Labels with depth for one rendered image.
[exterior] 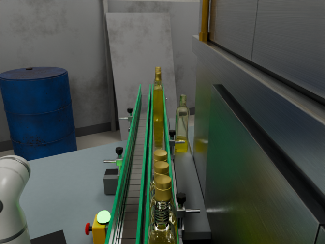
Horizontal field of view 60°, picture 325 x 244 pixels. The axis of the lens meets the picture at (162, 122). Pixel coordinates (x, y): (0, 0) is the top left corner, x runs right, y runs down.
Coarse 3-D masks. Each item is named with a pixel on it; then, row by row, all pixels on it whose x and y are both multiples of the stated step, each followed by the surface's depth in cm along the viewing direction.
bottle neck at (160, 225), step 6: (156, 204) 53; (162, 204) 54; (168, 204) 53; (156, 210) 52; (162, 210) 51; (168, 210) 52; (156, 216) 52; (162, 216) 52; (168, 216) 53; (156, 222) 53; (162, 222) 52; (168, 222) 53; (156, 228) 53; (162, 228) 53; (168, 228) 54
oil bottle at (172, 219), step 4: (172, 204) 61; (152, 208) 60; (172, 208) 60; (152, 212) 59; (172, 212) 59; (152, 216) 58; (172, 216) 58; (176, 216) 60; (152, 220) 58; (172, 220) 58; (176, 220) 59; (176, 224) 58; (176, 228) 59; (176, 232) 59; (176, 236) 60
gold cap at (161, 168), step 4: (156, 164) 63; (160, 164) 63; (164, 164) 63; (168, 164) 63; (156, 168) 62; (160, 168) 61; (164, 168) 61; (168, 168) 62; (156, 172) 62; (160, 172) 62; (164, 172) 62; (168, 172) 63; (156, 176) 62
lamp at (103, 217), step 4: (100, 212) 94; (104, 212) 94; (108, 212) 95; (100, 216) 93; (104, 216) 93; (108, 216) 93; (100, 220) 92; (104, 220) 92; (108, 220) 93; (100, 224) 93; (104, 224) 93
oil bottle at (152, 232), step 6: (150, 228) 55; (174, 228) 55; (150, 234) 53; (156, 234) 53; (162, 234) 53; (168, 234) 53; (174, 234) 54; (150, 240) 53; (156, 240) 52; (162, 240) 52; (168, 240) 53; (174, 240) 53
